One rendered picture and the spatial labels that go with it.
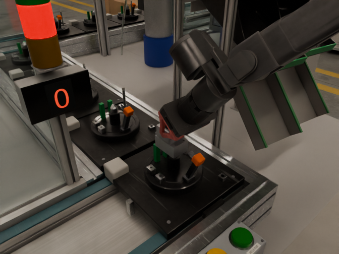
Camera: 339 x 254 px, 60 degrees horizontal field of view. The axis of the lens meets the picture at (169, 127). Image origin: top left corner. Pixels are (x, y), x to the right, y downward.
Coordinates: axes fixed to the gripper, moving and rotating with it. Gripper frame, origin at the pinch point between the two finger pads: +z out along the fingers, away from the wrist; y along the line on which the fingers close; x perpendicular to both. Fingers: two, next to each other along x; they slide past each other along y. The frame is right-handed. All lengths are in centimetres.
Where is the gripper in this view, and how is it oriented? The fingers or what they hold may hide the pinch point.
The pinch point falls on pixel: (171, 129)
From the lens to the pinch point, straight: 63.2
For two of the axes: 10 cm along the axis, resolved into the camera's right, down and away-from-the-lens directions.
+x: 5.1, 8.5, -1.4
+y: -7.6, 3.7, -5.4
